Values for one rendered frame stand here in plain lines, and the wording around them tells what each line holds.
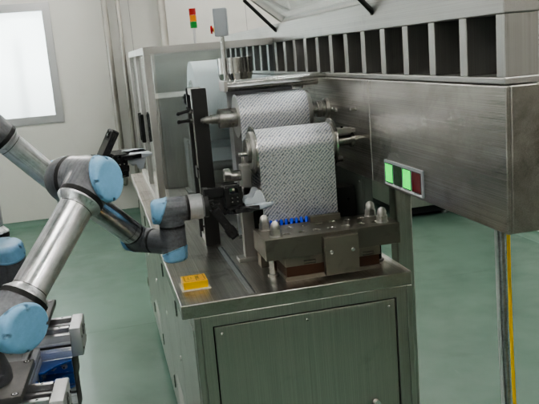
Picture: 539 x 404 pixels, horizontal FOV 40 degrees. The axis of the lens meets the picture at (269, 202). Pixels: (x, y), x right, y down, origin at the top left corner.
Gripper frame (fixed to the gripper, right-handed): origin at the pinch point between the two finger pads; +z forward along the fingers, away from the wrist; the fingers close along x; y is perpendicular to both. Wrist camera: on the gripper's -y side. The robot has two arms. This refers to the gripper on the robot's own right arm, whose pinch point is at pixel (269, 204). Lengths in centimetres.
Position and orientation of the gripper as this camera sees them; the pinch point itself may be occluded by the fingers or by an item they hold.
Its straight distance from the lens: 224.2
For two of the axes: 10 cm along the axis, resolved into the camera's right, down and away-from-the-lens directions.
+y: -0.8, -9.8, -2.0
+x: -2.3, -1.8, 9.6
